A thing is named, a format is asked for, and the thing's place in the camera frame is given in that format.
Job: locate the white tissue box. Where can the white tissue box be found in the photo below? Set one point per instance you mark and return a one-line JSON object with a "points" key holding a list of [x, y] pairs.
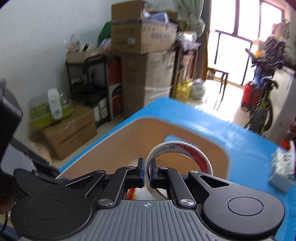
{"points": [[282, 174]]}

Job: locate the yellow oil jug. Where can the yellow oil jug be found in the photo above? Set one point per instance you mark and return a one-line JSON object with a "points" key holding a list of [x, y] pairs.
{"points": [[183, 91]]}

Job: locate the large stacked cardboard box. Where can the large stacked cardboard box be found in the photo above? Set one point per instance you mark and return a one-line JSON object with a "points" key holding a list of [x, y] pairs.
{"points": [[145, 77]]}

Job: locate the white red tape roll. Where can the white red tape roll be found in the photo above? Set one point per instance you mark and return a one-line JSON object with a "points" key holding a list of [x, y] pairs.
{"points": [[180, 155]]}

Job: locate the beige plastic storage bin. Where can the beige plastic storage bin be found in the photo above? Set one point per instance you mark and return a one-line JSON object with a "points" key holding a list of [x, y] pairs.
{"points": [[135, 140]]}

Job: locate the open top cardboard box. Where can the open top cardboard box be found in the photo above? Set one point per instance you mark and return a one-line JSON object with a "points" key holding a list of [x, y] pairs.
{"points": [[138, 29]]}

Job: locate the green lidded plastic container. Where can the green lidded plastic container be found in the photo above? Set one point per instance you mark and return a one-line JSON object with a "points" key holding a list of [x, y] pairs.
{"points": [[48, 108]]}

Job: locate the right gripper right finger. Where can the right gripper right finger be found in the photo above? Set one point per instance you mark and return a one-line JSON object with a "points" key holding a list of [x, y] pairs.
{"points": [[171, 180]]}

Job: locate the wooden chair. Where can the wooden chair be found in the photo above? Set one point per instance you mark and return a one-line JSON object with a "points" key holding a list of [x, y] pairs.
{"points": [[213, 73]]}

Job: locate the green black bicycle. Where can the green black bicycle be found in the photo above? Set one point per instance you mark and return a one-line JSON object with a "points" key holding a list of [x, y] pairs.
{"points": [[260, 106]]}

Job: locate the blue silicone table mat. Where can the blue silicone table mat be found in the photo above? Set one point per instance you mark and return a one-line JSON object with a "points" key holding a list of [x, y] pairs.
{"points": [[235, 154]]}

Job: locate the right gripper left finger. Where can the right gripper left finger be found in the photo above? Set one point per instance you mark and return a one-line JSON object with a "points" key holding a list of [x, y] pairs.
{"points": [[124, 179]]}

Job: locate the black metal shelf rack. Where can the black metal shelf rack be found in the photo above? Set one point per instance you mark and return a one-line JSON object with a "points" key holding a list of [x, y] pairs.
{"points": [[96, 81]]}

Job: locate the white cabinet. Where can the white cabinet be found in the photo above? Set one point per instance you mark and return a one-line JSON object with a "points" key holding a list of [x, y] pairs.
{"points": [[283, 101]]}

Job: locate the red bucket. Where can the red bucket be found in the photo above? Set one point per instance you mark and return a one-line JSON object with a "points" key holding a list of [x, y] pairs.
{"points": [[248, 94]]}

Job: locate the floor cardboard box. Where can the floor cardboard box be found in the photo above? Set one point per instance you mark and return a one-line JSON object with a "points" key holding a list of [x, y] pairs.
{"points": [[66, 136]]}

